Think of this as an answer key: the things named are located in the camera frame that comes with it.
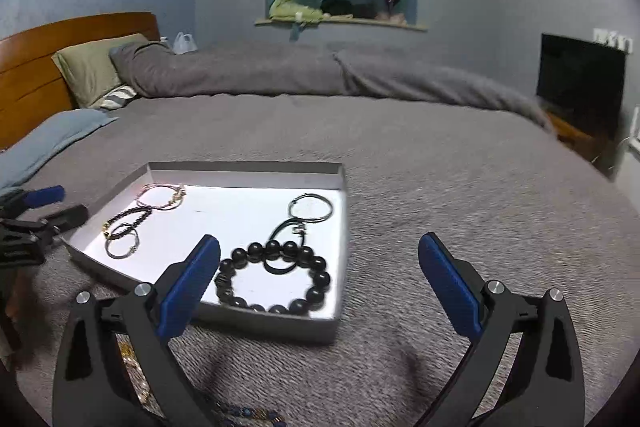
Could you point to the green cloth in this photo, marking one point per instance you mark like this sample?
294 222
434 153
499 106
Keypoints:
287 9

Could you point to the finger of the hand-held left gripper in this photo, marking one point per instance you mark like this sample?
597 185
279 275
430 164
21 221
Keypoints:
67 217
45 195

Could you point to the shallow grey cardboard box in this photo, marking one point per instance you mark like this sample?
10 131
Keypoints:
270 329

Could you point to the rolled grey duvet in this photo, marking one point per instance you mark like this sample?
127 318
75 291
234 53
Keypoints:
300 72

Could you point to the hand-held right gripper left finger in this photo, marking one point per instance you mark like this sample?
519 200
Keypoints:
187 287

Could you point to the wooden windowsill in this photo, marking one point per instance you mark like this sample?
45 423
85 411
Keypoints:
350 22

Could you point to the wooden desk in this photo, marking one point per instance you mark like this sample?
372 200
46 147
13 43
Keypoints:
570 132

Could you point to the light blue blanket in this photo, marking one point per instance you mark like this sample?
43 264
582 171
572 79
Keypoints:
45 142

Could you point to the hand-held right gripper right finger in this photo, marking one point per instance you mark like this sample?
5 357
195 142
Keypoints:
450 287

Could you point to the striped pillow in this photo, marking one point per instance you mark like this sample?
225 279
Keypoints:
120 97

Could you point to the black cloth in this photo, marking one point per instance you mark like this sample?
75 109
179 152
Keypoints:
345 7

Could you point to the black monitor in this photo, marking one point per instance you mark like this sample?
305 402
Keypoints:
580 82

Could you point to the grey bedspread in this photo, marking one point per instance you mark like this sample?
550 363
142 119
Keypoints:
425 182

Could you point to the olive green pillow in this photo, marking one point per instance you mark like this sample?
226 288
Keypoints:
90 67

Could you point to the white plastic bag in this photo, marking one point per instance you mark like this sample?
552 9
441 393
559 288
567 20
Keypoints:
184 44

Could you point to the wooden headboard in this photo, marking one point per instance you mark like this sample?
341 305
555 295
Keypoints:
30 67

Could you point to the pale pink ornament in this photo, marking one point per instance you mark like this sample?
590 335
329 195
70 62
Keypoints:
395 17

